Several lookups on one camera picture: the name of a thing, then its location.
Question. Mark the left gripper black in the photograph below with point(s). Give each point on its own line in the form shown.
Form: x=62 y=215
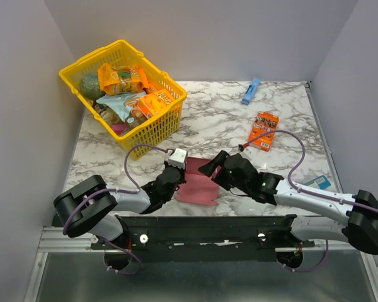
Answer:
x=181 y=171

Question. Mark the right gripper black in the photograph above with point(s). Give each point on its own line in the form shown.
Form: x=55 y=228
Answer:
x=222 y=170

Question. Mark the pink paper box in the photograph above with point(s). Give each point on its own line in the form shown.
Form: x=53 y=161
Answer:
x=198 y=189

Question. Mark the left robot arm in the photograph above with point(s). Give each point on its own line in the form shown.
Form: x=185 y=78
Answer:
x=86 y=207

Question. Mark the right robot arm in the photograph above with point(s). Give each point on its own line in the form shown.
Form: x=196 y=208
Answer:
x=351 y=218

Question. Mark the orange product box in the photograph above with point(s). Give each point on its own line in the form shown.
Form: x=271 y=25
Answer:
x=264 y=122

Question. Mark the orange cracker box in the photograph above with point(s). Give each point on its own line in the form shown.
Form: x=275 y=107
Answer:
x=155 y=103

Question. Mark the blue small box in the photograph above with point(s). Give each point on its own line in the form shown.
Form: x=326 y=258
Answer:
x=251 y=91

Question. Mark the pink item in basket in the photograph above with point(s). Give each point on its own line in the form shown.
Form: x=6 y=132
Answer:
x=120 y=129

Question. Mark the yellow plastic basket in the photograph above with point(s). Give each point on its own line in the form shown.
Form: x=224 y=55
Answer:
x=120 y=52

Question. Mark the light blue snack bag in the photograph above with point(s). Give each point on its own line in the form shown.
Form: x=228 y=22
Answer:
x=121 y=104

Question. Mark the orange snack bag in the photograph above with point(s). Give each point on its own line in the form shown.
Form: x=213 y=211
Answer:
x=122 y=79

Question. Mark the teal card package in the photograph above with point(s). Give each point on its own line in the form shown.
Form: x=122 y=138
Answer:
x=320 y=182

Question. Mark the green melon ball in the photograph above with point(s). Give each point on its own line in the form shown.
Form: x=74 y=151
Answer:
x=90 y=86

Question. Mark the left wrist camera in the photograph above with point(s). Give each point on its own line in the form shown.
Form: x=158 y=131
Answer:
x=178 y=158

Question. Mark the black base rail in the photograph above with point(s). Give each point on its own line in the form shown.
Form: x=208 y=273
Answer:
x=211 y=238

